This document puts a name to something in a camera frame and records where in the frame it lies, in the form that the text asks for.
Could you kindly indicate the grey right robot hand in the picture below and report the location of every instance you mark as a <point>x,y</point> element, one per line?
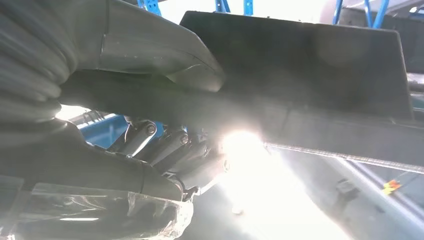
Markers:
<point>142,39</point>

